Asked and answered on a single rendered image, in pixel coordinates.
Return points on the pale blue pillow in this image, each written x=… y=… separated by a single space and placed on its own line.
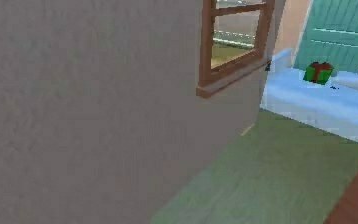
x=353 y=81

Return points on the brown framed window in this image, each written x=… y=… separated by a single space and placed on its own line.
x=235 y=65

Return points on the pale blue bed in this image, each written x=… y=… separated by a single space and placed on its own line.
x=307 y=103

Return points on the green red-ribboned gift box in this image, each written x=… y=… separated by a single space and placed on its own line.
x=317 y=72

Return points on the teal panelled door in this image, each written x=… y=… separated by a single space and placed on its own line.
x=337 y=36

